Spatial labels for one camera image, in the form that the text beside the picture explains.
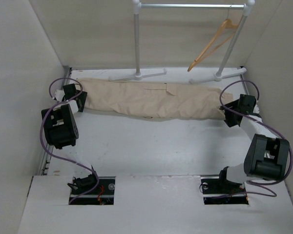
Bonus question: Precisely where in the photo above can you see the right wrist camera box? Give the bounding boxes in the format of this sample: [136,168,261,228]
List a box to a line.
[237,94,260,117]

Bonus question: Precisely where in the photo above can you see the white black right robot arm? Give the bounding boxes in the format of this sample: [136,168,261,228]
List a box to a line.
[199,100,293,199]

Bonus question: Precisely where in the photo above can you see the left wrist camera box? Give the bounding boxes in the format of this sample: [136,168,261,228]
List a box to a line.
[54,84,78,101]

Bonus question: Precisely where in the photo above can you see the wooden clothes hanger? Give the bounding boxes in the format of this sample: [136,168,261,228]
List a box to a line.
[187,5,238,72]

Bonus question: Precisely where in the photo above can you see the white metal clothes rack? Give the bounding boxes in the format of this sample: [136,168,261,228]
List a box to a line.
[109,0,255,82]

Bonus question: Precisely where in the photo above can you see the beige trousers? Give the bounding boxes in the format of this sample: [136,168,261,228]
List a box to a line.
[79,78,233,120]

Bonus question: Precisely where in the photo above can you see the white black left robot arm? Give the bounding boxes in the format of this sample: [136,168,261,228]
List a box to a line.
[40,91,100,195]

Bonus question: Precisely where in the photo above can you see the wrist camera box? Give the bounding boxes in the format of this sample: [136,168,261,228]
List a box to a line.
[54,84,78,101]
[237,94,260,117]

